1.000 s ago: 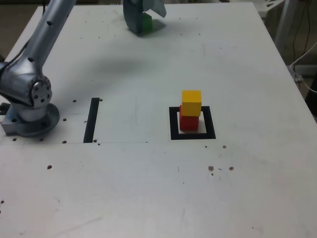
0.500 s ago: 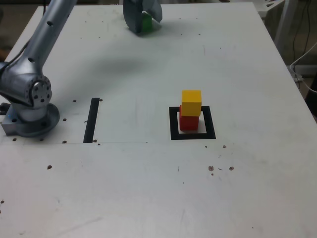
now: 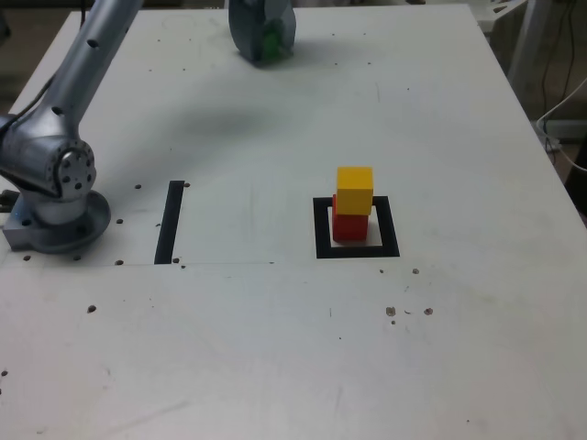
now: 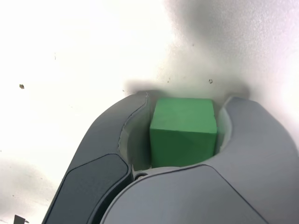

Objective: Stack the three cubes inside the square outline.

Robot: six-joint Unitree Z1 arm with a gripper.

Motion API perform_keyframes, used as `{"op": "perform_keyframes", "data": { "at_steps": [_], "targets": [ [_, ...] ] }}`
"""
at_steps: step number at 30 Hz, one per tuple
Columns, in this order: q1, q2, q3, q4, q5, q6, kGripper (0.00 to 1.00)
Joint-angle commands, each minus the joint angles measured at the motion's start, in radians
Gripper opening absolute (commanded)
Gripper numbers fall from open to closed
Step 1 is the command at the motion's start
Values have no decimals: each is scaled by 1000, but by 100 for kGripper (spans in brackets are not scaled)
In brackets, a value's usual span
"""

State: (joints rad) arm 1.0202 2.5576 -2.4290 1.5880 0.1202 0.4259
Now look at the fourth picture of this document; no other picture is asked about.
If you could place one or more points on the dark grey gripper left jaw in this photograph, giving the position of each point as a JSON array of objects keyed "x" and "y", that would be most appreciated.
[{"x": 93, "y": 163}]

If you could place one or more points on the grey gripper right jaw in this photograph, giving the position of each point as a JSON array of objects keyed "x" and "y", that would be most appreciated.
[{"x": 210, "y": 198}]

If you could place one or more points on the green cube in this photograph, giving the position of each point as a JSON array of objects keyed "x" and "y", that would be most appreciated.
[{"x": 182, "y": 133}]

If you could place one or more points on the black tape strip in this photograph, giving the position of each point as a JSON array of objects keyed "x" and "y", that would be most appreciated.
[{"x": 19, "y": 220}]

